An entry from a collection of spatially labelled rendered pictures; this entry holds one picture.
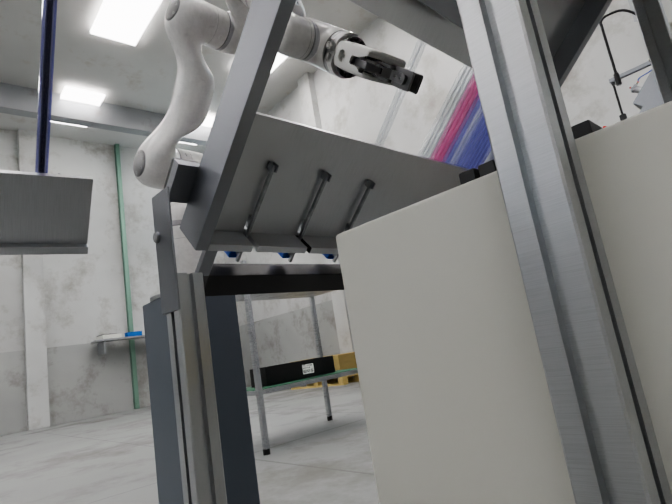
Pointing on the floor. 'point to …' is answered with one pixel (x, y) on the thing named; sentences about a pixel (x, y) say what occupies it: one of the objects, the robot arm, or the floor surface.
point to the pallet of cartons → (338, 369)
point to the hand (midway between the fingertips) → (406, 80)
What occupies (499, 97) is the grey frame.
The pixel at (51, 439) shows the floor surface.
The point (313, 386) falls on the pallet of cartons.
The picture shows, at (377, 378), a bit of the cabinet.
